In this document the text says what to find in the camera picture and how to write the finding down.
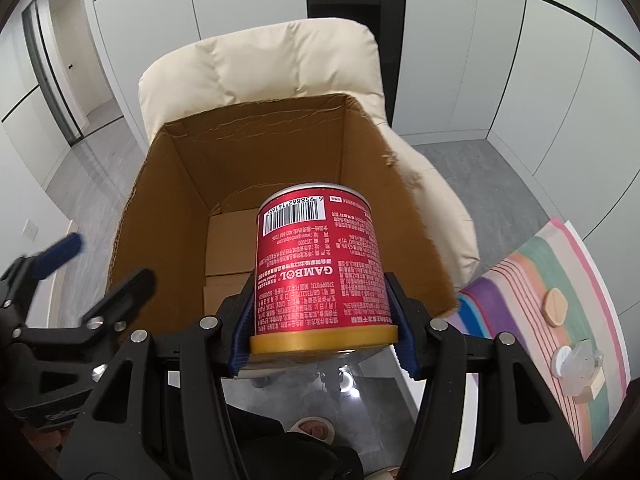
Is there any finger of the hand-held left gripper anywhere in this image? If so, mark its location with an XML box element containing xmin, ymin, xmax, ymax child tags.
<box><xmin>0</xmin><ymin>232</ymin><xmax>83</xmax><ymax>301</ymax></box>
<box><xmin>75</xmin><ymin>268</ymin><xmax>158</xmax><ymax>333</ymax></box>

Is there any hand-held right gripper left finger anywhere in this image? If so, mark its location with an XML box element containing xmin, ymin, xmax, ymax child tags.
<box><xmin>55</xmin><ymin>272</ymin><xmax>258</xmax><ymax>480</ymax></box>

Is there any dark framed glass door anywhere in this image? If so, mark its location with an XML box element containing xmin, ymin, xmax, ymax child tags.
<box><xmin>22</xmin><ymin>0</ymin><xmax>88</xmax><ymax>146</ymax></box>

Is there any clear plastic container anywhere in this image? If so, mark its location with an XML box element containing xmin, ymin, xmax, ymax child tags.
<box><xmin>551</xmin><ymin>340</ymin><xmax>606</xmax><ymax>403</ymax></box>

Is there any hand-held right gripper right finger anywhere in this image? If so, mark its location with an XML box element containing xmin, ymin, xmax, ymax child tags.
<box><xmin>382</xmin><ymin>272</ymin><xmax>586</xmax><ymax>480</ymax></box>

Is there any cream padded armchair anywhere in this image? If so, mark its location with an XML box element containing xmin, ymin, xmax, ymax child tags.
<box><xmin>137</xmin><ymin>17</ymin><xmax>481</xmax><ymax>291</ymax></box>

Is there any brown cardboard box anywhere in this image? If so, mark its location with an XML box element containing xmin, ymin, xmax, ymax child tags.
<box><xmin>107</xmin><ymin>92</ymin><xmax>461</xmax><ymax>333</ymax></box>

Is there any beige slipper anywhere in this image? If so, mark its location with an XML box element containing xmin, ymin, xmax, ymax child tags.
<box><xmin>292</xmin><ymin>417</ymin><xmax>336</xmax><ymax>443</ymax></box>

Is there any striped colourful cloth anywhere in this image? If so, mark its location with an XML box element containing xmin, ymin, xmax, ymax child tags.
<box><xmin>442</xmin><ymin>217</ymin><xmax>628</xmax><ymax>453</ymax></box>

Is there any beige oval wooden block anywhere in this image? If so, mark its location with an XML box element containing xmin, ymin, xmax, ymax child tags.
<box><xmin>542</xmin><ymin>287</ymin><xmax>571</xmax><ymax>326</ymax></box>

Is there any red labelled can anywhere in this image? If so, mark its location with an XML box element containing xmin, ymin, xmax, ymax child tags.
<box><xmin>248</xmin><ymin>182</ymin><xmax>401</xmax><ymax>358</ymax></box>

